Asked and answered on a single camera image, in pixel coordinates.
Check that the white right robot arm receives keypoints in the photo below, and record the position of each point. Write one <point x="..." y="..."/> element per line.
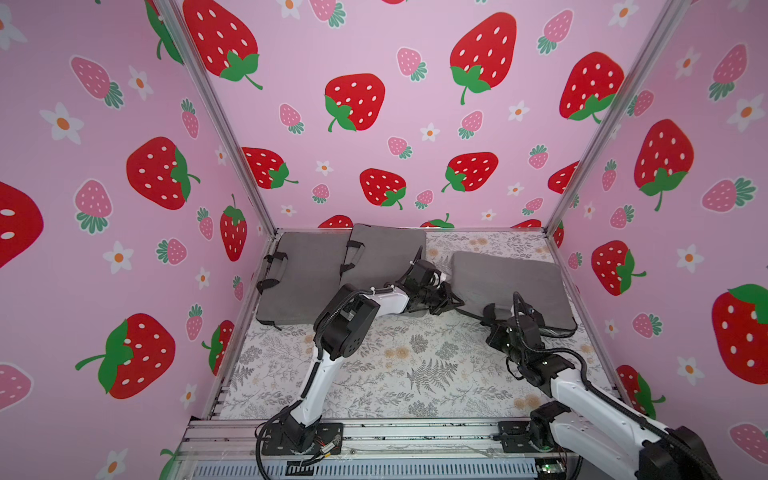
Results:
<point x="620" y="441"/>

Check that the aluminium frame post right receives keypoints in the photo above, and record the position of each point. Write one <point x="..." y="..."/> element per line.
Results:
<point x="660" y="34"/>

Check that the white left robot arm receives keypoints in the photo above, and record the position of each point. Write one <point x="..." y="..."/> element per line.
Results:
<point x="339" y="331"/>

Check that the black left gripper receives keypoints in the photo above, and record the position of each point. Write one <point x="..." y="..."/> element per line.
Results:
<point x="444" y="300"/>

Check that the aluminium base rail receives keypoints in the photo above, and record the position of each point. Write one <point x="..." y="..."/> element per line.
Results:
<point x="371" y="449"/>

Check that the aluminium frame post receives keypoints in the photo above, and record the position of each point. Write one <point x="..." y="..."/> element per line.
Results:
<point x="660" y="34"/>
<point x="180" y="35"/>

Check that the grey laptop bag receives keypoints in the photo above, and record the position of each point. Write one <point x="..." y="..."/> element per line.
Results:
<point x="377" y="256"/>
<point x="300" y="277"/>
<point x="486" y="285"/>

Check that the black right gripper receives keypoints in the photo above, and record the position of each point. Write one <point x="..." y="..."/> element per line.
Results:
<point x="498" y="321"/>

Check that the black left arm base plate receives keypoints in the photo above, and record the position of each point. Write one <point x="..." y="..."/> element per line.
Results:
<point x="321" y="438"/>

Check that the aluminium frame post left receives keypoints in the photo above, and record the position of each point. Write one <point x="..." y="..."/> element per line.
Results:
<point x="180" y="35"/>

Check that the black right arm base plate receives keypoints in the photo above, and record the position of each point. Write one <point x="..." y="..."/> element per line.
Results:
<point x="524" y="437"/>

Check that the floral patterned table mat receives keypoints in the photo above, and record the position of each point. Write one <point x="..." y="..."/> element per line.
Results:
<point x="409" y="366"/>

